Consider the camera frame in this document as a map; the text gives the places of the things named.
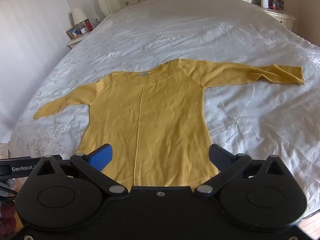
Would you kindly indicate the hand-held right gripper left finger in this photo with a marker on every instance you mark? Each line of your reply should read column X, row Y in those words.
column 102, row 158

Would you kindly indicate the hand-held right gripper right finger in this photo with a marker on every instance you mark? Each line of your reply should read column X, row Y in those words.
column 218, row 156

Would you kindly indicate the yellow knit sweater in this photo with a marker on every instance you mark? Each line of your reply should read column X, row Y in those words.
column 162, row 117

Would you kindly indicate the dark red cloth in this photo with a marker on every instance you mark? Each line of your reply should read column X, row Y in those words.
column 7, row 216

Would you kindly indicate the cream nightstand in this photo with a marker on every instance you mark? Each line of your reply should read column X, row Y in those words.
column 282, row 18
column 73, row 42

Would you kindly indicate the bed with white floral bedspread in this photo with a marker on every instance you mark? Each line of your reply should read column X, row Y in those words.
column 175, row 35

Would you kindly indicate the red cylindrical container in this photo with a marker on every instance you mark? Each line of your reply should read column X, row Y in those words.
column 88, row 25

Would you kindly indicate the table lamp with cream shade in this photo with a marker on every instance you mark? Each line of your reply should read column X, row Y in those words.
column 78, row 16

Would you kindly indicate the white cylindrical device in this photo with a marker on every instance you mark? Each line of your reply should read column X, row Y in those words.
column 264, row 2

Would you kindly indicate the wooden photo frame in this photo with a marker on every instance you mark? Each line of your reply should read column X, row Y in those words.
column 73, row 32

